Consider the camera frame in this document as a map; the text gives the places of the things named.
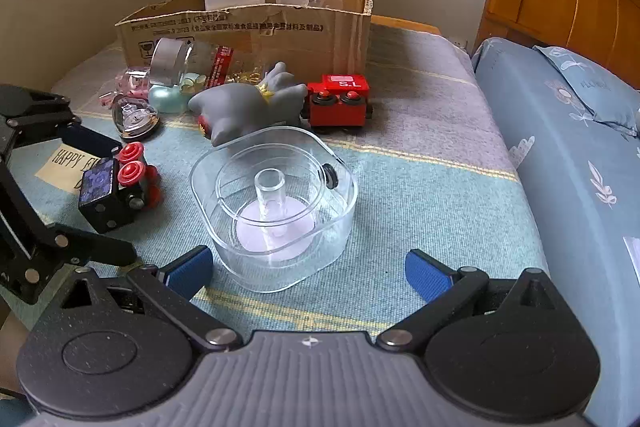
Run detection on pink keychain toy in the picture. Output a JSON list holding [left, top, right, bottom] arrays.
[[99, 67, 151, 108]]

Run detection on grey elephant toy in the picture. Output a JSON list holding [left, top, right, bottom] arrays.
[[189, 62, 309, 148]]

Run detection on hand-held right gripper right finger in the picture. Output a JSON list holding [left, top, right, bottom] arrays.
[[375, 248, 576, 353]]

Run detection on clear heart-shaped case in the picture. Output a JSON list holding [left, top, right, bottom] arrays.
[[111, 94, 162, 142]]

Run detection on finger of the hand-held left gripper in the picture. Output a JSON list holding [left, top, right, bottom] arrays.
[[0, 157, 138, 306], [0, 84, 123, 164]]

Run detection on white paper sheet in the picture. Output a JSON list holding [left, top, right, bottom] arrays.
[[624, 237, 640, 273]]

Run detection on red toy train car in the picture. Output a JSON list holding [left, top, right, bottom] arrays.
[[302, 74, 375, 134]]

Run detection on brown cardboard box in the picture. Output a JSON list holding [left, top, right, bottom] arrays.
[[115, 0, 375, 80]]

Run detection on wooden bench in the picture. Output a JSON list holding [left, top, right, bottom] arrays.
[[372, 14, 441, 35]]

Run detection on clear square plastic container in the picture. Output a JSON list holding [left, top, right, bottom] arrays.
[[189, 124, 359, 294]]

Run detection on teal earbud case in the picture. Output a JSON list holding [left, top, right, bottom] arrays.
[[148, 83, 193, 114]]

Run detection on blue floral bed sheet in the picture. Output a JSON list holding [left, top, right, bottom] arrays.
[[472, 38, 640, 427]]

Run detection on blue floral pillow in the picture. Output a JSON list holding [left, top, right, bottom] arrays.
[[532, 44, 640, 140]]

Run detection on cream greeting card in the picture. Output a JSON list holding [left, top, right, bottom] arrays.
[[35, 142, 108, 192]]

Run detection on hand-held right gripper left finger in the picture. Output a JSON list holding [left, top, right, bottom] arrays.
[[47, 244, 243, 353]]

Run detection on black toy train red wheels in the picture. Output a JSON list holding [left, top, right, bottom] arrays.
[[78, 143, 161, 234]]

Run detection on gold flake bottle silver lid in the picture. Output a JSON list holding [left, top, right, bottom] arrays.
[[149, 37, 281, 88]]

